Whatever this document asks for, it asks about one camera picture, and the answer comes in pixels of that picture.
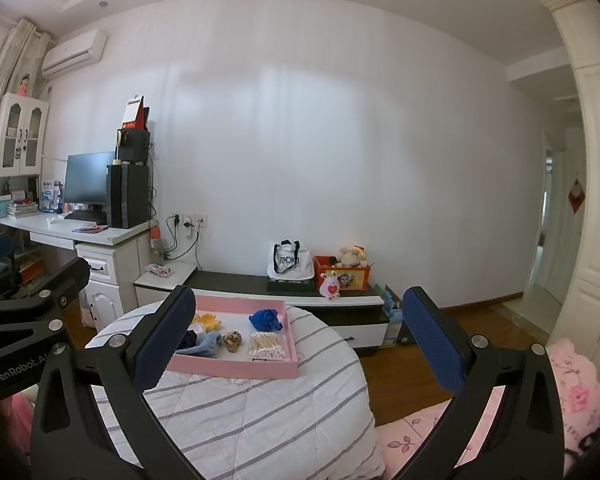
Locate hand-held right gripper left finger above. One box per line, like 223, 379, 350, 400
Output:
30, 284, 216, 480

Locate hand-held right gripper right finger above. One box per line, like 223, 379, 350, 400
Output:
380, 286, 566, 480

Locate black scrunchie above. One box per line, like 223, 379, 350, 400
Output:
177, 329, 201, 353

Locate yellow knitted piece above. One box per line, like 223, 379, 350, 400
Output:
190, 312, 223, 333

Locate grey-blue plush headband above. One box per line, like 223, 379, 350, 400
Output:
177, 332, 224, 358

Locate pink cardboard box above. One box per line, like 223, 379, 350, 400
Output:
165, 294, 300, 381

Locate pack of cotton swabs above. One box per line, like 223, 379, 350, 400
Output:
248, 331, 286, 361

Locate blue knitted piece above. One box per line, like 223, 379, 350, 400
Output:
248, 308, 284, 333

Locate black stand base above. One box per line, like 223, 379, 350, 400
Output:
397, 317, 421, 346

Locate blue packet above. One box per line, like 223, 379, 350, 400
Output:
382, 284, 406, 346

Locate stack of books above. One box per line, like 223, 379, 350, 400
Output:
7, 200, 40, 219

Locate white desk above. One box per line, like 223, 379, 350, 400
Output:
0, 212, 156, 333

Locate pink cloth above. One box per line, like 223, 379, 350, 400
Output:
7, 392, 36, 456

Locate blue and white box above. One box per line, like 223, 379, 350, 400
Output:
40, 178, 63, 211

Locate black and white tv stand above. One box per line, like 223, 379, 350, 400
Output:
132, 260, 403, 351

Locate red toy box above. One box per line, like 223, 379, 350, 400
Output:
313, 255, 372, 292

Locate black computer tower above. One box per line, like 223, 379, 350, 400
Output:
106, 164, 151, 229

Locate computer monitor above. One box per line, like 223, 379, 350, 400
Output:
62, 151, 117, 213

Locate beige plush toy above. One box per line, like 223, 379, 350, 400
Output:
336, 245, 370, 268

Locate white glass-door hutch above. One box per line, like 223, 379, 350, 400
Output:
0, 92, 50, 178

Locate white shopping bag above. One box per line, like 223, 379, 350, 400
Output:
266, 240, 315, 282

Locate black box on tower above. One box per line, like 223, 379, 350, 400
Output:
115, 128, 152, 166

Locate pink floral blanket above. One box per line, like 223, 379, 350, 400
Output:
377, 337, 600, 480

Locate white door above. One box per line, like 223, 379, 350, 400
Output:
547, 132, 588, 306

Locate beige curtain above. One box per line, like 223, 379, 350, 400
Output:
0, 19, 51, 241

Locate red and white carton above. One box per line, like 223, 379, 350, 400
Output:
121, 95, 151, 132

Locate white air conditioner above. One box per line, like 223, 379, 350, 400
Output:
41, 29, 109, 80

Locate black power cables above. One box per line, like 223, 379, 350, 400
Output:
162, 215, 203, 273

